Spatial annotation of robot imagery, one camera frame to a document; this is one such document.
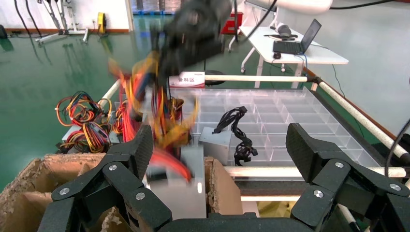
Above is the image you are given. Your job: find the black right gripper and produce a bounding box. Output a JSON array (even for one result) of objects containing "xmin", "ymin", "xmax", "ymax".
[{"xmin": 153, "ymin": 0, "xmax": 233, "ymax": 77}]

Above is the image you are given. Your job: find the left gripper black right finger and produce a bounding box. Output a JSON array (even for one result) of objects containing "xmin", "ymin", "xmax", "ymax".
[{"xmin": 285, "ymin": 122, "xmax": 410, "ymax": 232}]

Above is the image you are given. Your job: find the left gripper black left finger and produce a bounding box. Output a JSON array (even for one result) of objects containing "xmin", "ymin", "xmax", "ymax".
[{"xmin": 38, "ymin": 124, "xmax": 174, "ymax": 232}]

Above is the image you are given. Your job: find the red cabinet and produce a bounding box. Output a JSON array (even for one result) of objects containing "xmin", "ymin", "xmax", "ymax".
[{"xmin": 220, "ymin": 12, "xmax": 244, "ymax": 35}]

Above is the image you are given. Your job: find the black round stool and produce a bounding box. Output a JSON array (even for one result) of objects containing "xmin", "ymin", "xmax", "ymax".
[{"xmin": 204, "ymin": 70, "xmax": 227, "ymax": 87}]

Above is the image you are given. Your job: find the white red area sign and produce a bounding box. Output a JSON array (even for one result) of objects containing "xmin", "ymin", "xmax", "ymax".
[{"xmin": 169, "ymin": 72, "xmax": 206, "ymax": 89}]

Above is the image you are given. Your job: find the clear plastic divided tray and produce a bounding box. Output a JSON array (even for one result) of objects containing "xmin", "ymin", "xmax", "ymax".
[{"xmin": 170, "ymin": 88, "xmax": 382, "ymax": 169}]

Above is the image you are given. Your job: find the grey black handheld device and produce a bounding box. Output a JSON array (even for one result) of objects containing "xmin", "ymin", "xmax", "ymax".
[{"xmin": 277, "ymin": 23, "xmax": 293, "ymax": 38}]

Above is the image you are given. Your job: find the black pipe corner connector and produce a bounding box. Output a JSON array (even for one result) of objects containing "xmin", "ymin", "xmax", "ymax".
[{"xmin": 306, "ymin": 76, "xmax": 322, "ymax": 92}]

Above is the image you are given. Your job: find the brown cardboard divider box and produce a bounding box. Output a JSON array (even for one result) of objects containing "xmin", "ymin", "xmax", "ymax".
[{"xmin": 0, "ymin": 153, "xmax": 244, "ymax": 232}]

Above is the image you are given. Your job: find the black laptop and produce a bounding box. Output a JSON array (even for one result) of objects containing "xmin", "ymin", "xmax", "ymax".
[{"xmin": 273, "ymin": 18, "xmax": 322, "ymax": 56}]

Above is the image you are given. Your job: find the white desk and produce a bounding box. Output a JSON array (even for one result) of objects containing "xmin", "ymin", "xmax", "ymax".
[{"xmin": 238, "ymin": 25, "xmax": 350, "ymax": 89}]

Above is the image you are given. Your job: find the white pipe rail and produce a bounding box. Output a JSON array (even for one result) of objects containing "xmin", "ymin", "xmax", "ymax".
[
  {"xmin": 101, "ymin": 79, "xmax": 122, "ymax": 101},
  {"xmin": 224, "ymin": 166, "xmax": 408, "ymax": 179},
  {"xmin": 319, "ymin": 81, "xmax": 410, "ymax": 161},
  {"xmin": 204, "ymin": 74, "xmax": 309, "ymax": 83}
]

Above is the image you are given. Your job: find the white lower frame pipe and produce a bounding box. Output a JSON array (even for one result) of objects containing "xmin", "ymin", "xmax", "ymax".
[{"xmin": 240, "ymin": 195, "xmax": 302, "ymax": 203}]

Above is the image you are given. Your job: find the yellow cable reel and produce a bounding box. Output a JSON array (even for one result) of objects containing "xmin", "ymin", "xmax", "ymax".
[{"xmin": 97, "ymin": 12, "xmax": 107, "ymax": 35}]

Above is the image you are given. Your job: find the power supply with black cables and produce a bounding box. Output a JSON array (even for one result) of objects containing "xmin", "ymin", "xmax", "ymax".
[{"xmin": 198, "ymin": 106, "xmax": 259, "ymax": 167}]

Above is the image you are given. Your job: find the grey metal stand frame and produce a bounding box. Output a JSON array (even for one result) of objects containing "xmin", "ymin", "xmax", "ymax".
[{"xmin": 34, "ymin": 0, "xmax": 90, "ymax": 44}]

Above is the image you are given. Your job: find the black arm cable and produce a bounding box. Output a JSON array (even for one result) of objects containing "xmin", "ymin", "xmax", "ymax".
[{"xmin": 330, "ymin": 0, "xmax": 395, "ymax": 10}]

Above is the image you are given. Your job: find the black hanging cable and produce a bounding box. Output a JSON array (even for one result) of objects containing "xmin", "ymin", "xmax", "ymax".
[
  {"xmin": 25, "ymin": 0, "xmax": 42, "ymax": 36},
  {"xmin": 13, "ymin": 0, "xmax": 33, "ymax": 36}
]

